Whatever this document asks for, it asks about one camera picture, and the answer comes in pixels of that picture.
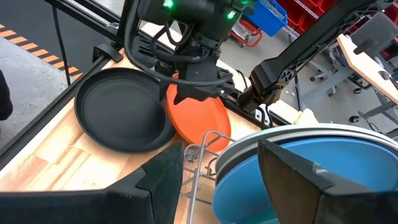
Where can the grey metal table base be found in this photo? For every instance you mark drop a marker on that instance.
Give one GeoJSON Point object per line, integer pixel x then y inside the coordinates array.
{"type": "Point", "coordinates": [329, 81]}

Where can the blue storage bin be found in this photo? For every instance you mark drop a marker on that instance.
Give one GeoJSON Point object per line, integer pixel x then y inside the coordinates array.
{"type": "Point", "coordinates": [267, 15]}

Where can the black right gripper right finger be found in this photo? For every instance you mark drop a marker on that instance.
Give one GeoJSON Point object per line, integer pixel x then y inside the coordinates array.
{"type": "Point", "coordinates": [311, 202]}

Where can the red storage bins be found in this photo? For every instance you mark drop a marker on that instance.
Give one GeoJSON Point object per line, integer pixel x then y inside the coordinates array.
{"type": "Point", "coordinates": [298, 15]}

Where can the light blue plate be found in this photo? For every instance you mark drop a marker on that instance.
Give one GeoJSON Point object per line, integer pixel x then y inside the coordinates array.
{"type": "Point", "coordinates": [311, 126]}

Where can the black plate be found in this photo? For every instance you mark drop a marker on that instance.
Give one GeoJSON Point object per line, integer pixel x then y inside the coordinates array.
{"type": "Point", "coordinates": [121, 112]}

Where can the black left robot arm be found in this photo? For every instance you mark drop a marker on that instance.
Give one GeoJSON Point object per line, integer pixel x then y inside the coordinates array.
{"type": "Point", "coordinates": [205, 15]}

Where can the red cart frame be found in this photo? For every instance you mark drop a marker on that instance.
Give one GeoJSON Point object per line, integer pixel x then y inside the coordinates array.
{"type": "Point", "coordinates": [258, 31]}

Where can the thin black diagonal rod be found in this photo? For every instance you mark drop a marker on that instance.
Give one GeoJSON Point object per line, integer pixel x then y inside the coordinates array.
{"type": "Point", "coordinates": [61, 46]}

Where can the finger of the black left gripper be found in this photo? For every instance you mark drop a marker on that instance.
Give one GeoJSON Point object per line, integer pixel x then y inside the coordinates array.
{"type": "Point", "coordinates": [186, 95]}
{"type": "Point", "coordinates": [210, 95]}

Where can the wooden side table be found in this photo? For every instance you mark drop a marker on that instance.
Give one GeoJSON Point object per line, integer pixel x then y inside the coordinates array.
{"type": "Point", "coordinates": [363, 67]}

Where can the orange plate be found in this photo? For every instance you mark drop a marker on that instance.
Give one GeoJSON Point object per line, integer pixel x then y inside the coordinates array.
{"type": "Point", "coordinates": [199, 124]}

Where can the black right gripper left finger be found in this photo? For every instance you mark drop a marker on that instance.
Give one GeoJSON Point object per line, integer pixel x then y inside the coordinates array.
{"type": "Point", "coordinates": [93, 208]}

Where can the grey chair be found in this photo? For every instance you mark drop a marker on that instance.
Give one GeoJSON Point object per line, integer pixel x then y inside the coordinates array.
{"type": "Point", "coordinates": [379, 31]}

